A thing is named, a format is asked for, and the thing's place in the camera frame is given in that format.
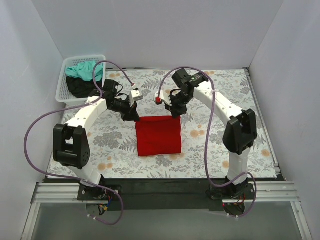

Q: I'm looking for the red t shirt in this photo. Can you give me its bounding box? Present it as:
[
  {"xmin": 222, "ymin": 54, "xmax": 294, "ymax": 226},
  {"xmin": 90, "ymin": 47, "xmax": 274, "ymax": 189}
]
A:
[{"xmin": 135, "ymin": 115, "xmax": 182, "ymax": 157}]

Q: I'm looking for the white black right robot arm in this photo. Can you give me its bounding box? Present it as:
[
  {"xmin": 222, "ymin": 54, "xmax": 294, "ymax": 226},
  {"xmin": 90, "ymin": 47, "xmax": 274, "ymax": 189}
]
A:
[{"xmin": 157, "ymin": 66, "xmax": 258, "ymax": 199}]

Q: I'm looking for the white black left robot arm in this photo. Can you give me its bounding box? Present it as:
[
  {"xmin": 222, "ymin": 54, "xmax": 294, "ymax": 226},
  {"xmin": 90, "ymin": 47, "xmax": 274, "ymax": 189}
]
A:
[{"xmin": 53, "ymin": 79, "xmax": 143, "ymax": 200}]

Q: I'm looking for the floral patterned table mat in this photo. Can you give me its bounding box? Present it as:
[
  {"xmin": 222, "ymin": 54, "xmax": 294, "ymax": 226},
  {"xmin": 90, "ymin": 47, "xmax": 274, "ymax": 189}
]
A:
[{"xmin": 47, "ymin": 69, "xmax": 278, "ymax": 179}]

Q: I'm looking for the black t shirt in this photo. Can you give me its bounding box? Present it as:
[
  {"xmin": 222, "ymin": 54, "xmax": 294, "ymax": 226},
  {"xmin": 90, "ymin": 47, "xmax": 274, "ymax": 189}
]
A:
[{"xmin": 66, "ymin": 76, "xmax": 97, "ymax": 99}]

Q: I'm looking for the white plastic laundry basket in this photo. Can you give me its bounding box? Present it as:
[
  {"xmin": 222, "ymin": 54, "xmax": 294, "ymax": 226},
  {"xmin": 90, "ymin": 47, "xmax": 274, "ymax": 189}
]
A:
[{"xmin": 55, "ymin": 54, "xmax": 106, "ymax": 106}]

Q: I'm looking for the teal t shirt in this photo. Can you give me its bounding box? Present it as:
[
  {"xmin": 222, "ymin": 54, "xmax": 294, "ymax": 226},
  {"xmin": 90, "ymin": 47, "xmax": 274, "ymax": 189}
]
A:
[{"xmin": 65, "ymin": 61, "xmax": 104, "ymax": 82}]

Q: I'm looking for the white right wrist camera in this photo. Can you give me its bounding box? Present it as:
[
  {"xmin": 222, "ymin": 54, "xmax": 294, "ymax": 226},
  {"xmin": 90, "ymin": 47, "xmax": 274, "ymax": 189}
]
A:
[{"xmin": 154, "ymin": 90, "xmax": 172, "ymax": 106}]

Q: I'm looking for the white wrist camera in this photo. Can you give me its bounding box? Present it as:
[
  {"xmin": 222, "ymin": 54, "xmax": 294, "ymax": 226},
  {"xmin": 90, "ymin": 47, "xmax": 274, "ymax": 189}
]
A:
[
  {"xmin": 129, "ymin": 88, "xmax": 144, "ymax": 105},
  {"xmin": 154, "ymin": 90, "xmax": 172, "ymax": 106}
]

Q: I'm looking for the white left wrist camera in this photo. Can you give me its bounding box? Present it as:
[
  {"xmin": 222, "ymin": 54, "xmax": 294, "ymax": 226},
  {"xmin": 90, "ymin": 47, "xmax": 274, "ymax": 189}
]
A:
[{"xmin": 129, "ymin": 88, "xmax": 144, "ymax": 105}]

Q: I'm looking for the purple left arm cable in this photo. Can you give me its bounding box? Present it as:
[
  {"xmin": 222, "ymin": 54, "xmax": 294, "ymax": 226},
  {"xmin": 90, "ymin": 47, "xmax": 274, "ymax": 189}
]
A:
[{"xmin": 23, "ymin": 60, "xmax": 137, "ymax": 225}]

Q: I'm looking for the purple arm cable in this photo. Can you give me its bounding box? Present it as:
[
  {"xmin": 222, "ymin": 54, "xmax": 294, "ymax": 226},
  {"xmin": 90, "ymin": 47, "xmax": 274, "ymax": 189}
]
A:
[
  {"xmin": 157, "ymin": 66, "xmax": 257, "ymax": 218},
  {"xmin": 23, "ymin": 60, "xmax": 137, "ymax": 225}
]

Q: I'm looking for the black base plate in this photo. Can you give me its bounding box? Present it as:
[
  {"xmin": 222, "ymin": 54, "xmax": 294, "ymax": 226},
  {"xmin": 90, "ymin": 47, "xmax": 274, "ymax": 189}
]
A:
[{"xmin": 77, "ymin": 177, "xmax": 256, "ymax": 212}]

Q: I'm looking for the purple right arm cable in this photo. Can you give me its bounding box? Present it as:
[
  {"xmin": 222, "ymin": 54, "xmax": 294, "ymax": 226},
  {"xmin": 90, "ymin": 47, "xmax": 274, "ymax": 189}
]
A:
[{"xmin": 157, "ymin": 66, "xmax": 257, "ymax": 218}]

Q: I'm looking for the aluminium front rail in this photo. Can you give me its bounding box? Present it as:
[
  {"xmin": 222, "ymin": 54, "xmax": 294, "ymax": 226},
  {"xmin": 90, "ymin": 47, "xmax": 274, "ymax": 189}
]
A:
[{"xmin": 32, "ymin": 181, "xmax": 300, "ymax": 206}]

